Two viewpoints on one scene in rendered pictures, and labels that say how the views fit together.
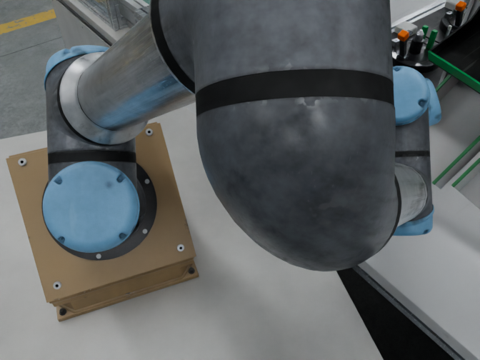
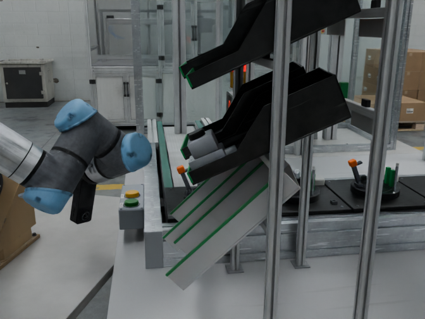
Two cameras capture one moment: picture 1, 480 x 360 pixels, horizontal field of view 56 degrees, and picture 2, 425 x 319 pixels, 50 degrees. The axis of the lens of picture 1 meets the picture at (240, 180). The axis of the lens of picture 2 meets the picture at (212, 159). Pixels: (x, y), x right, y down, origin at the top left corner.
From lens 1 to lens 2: 91 cm
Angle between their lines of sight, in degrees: 40
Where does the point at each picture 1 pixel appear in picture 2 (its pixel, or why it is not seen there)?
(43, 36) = not seen: hidden behind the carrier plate
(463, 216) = (227, 309)
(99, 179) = not seen: outside the picture
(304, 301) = (36, 306)
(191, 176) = (73, 228)
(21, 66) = not seen: hidden behind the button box
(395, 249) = (140, 306)
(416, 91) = (71, 109)
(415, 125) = (69, 133)
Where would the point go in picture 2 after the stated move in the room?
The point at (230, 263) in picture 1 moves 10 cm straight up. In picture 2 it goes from (26, 271) to (21, 235)
